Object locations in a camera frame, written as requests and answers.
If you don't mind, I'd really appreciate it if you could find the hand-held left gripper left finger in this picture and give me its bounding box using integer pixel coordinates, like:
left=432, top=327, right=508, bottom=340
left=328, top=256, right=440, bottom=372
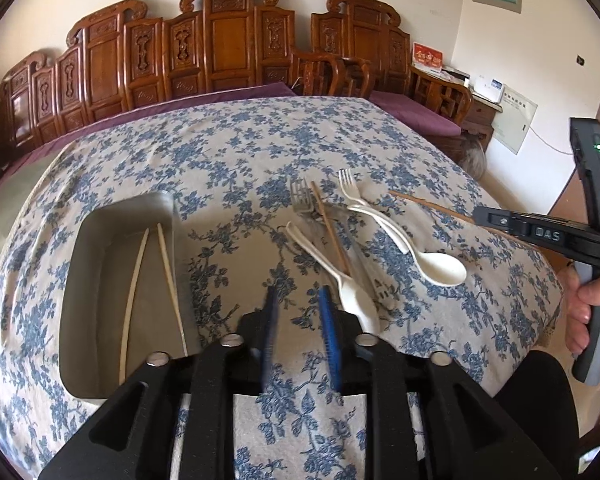
left=37, top=286, right=281, bottom=480

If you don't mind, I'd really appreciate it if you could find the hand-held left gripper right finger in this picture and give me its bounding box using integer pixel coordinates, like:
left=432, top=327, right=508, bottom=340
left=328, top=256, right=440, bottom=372
left=316, top=286, right=548, bottom=480

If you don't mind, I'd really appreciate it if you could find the metal tray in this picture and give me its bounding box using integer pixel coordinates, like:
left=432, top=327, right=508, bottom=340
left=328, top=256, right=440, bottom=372
left=59, top=191, right=203, bottom=402

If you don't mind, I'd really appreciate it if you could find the white box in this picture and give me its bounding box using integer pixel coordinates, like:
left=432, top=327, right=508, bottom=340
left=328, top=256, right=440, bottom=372
left=472, top=75, right=503, bottom=103

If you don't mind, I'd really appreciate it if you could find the red box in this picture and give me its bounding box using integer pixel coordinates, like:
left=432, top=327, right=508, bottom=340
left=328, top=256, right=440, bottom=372
left=412, top=41, right=443, bottom=71

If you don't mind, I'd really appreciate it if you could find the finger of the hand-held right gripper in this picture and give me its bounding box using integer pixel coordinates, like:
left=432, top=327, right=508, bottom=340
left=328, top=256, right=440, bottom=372
left=472, top=206, right=589, bottom=254

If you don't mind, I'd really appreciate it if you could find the purple seat cushion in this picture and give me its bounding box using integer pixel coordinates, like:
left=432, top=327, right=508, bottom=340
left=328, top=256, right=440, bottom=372
left=30, top=82, right=301, bottom=141
left=369, top=90, right=463, bottom=136

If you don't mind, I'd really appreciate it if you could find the carved wooden bench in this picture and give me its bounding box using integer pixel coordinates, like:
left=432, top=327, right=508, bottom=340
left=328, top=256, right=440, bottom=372
left=0, top=0, right=346, bottom=148

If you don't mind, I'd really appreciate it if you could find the person's right hand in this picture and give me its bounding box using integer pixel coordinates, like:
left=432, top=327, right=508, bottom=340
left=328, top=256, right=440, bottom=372
left=562, top=265, right=600, bottom=357

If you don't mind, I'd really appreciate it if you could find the carved wooden armchair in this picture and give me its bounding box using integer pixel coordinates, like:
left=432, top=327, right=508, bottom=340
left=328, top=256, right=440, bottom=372
left=310, top=0, right=473, bottom=126

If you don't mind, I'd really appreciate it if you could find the white cable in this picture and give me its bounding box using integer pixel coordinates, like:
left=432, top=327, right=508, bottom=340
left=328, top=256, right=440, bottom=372
left=530, top=125, right=576, bottom=148

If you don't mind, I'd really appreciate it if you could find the white wall cabinet door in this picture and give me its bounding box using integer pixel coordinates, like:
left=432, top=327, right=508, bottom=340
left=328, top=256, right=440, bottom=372
left=490, top=85, right=538, bottom=156

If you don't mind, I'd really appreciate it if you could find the white plastic fork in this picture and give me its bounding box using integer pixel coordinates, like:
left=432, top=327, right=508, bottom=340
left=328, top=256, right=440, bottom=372
left=337, top=168, right=412, bottom=255

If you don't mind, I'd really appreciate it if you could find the light wooden chopstick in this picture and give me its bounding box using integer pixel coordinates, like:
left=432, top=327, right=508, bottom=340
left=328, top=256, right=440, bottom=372
left=156, top=223, right=188, bottom=356
left=119, top=228, right=150, bottom=383

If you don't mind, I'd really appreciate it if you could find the person's dark clothing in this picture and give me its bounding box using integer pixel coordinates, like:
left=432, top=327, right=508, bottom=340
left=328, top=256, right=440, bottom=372
left=495, top=350, right=581, bottom=480

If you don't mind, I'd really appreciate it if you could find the white plastic spoon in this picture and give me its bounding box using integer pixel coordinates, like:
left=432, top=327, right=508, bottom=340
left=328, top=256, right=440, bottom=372
left=347, top=200, right=468, bottom=288
left=285, top=222, right=382, bottom=336

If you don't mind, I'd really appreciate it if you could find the wooden side table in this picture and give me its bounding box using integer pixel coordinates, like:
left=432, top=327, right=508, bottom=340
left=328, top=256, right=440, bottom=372
left=462, top=87, right=501, bottom=151

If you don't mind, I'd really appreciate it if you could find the brown wooden chopstick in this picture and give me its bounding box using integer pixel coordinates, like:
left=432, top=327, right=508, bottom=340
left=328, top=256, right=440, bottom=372
left=389, top=190, right=528, bottom=245
left=310, top=181, right=352, bottom=277

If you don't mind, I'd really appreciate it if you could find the blue floral tablecloth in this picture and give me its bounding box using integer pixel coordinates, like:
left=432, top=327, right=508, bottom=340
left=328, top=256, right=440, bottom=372
left=0, top=95, right=566, bottom=480

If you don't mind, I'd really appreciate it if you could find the translucent plastic bag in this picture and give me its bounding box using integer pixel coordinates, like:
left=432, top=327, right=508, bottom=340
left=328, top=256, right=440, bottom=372
left=460, top=137, right=487, bottom=178

